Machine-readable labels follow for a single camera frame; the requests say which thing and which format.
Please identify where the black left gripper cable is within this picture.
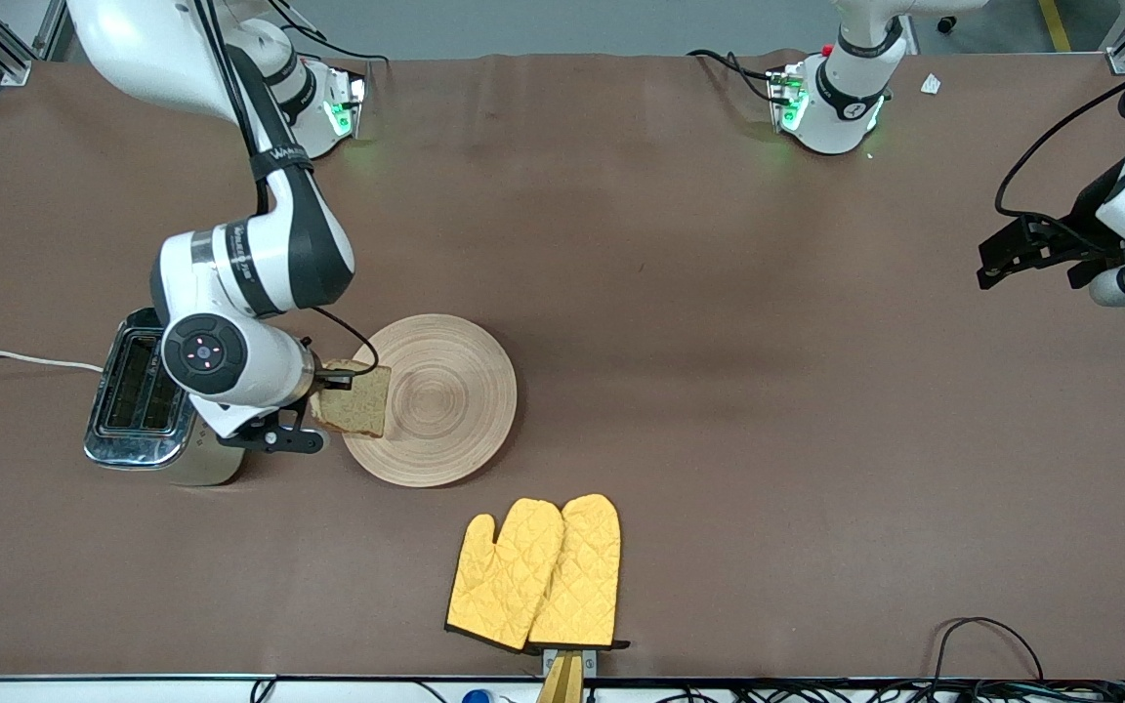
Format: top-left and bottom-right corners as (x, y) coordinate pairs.
(995, 59), (1125, 260)

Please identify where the black looped cable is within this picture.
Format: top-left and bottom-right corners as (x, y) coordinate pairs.
(932, 617), (1045, 684)

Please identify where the chrome and cream toaster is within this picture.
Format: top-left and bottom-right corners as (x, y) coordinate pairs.
(84, 308), (247, 486)

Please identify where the round wooden plate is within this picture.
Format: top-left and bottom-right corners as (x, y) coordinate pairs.
(341, 313), (519, 488)

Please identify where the black left arm base cable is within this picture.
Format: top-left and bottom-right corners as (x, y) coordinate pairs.
(687, 49), (788, 104)

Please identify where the yellow wooden post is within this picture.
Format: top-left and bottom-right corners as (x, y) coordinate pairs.
(535, 652), (586, 703)

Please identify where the slice of bread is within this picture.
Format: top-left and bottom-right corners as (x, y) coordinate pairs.
(311, 360), (394, 438)

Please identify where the black arm base cable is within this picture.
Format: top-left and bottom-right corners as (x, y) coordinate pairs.
(687, 49), (788, 104)
(265, 0), (390, 66)

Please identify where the yellow quilted oven mitt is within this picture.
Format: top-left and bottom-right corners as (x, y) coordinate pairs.
(526, 493), (630, 651)
(445, 498), (565, 652)

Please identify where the grey metal bracket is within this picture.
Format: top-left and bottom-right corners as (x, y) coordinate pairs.
(542, 647), (599, 677)

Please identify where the black right arm base cable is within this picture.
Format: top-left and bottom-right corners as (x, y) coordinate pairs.
(265, 0), (390, 66)

